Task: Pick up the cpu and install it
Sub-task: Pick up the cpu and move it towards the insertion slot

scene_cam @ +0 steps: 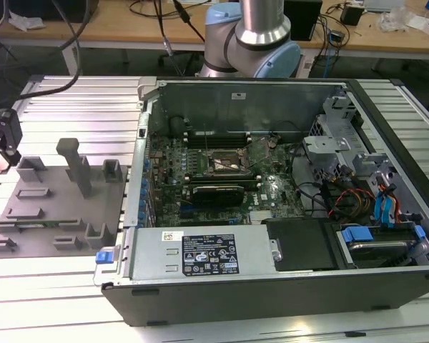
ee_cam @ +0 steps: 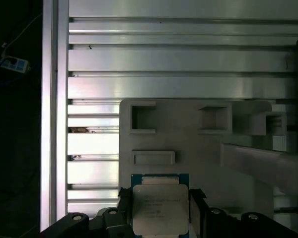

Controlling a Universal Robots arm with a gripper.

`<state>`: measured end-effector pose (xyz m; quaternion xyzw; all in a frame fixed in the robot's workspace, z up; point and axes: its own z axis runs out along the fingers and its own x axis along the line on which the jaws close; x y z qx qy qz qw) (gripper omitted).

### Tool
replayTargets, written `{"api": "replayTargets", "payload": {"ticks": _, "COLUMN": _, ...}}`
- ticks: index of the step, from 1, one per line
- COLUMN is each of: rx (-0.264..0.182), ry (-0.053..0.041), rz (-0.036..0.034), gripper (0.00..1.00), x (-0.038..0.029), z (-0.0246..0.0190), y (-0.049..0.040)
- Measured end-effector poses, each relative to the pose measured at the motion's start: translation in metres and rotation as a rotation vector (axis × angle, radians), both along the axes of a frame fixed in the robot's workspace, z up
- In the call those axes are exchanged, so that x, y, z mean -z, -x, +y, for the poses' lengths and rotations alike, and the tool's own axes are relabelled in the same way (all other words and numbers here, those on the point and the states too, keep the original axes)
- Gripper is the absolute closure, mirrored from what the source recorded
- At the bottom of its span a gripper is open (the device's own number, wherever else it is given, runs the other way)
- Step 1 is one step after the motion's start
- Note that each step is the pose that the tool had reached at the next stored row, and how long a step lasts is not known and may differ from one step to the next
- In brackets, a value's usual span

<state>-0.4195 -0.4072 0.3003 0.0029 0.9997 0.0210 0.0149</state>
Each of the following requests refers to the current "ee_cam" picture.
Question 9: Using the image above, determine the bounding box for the grey parts rack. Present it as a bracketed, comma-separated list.
[118, 98, 298, 238]

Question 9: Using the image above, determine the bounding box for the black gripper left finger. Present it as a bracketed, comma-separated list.
[39, 187, 134, 238]

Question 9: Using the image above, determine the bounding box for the white floor cable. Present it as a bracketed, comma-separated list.
[0, 12, 43, 54]

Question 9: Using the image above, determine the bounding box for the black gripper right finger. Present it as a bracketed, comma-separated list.
[188, 187, 298, 238]

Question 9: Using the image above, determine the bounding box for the white power strip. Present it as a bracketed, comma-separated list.
[0, 51, 32, 73]

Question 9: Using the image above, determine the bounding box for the silver CPU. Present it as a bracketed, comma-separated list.
[130, 173, 191, 238]

